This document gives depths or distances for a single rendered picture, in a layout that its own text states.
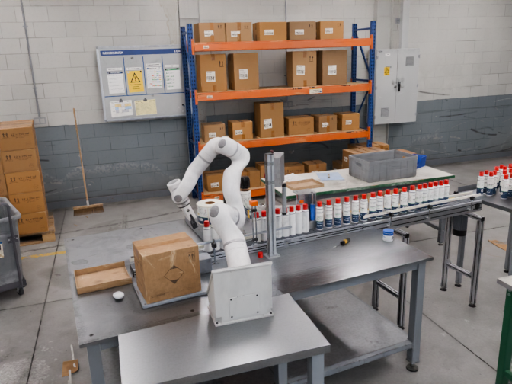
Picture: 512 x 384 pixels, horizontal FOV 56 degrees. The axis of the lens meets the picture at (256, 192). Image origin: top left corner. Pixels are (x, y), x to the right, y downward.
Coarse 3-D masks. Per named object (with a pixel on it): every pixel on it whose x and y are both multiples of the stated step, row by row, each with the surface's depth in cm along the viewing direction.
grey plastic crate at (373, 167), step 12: (360, 156) 516; (372, 156) 521; (384, 156) 527; (396, 156) 528; (408, 156) 509; (360, 168) 492; (372, 168) 478; (384, 168) 484; (396, 168) 489; (408, 168) 495; (372, 180) 482; (384, 180) 488
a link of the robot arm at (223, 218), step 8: (216, 208) 250; (224, 208) 250; (232, 208) 257; (216, 216) 249; (224, 216) 249; (232, 216) 254; (216, 224) 251; (224, 224) 249; (232, 224) 249; (216, 232) 254; (224, 232) 250; (232, 232) 249; (240, 232) 251; (224, 240) 249; (232, 240) 247; (240, 240) 248
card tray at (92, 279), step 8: (104, 264) 295; (112, 264) 297; (120, 264) 299; (80, 272) 290; (88, 272) 292; (96, 272) 293; (104, 272) 292; (112, 272) 292; (120, 272) 292; (80, 280) 282; (88, 280) 282; (96, 280) 282; (104, 280) 281; (112, 280) 281; (120, 280) 274; (128, 280) 276; (80, 288) 266; (88, 288) 268; (96, 288) 270; (104, 288) 272
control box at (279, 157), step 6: (276, 156) 294; (282, 156) 299; (264, 162) 295; (276, 162) 292; (282, 162) 300; (276, 168) 294; (282, 168) 300; (276, 174) 295; (282, 174) 301; (276, 180) 296; (282, 180) 301; (276, 186) 297
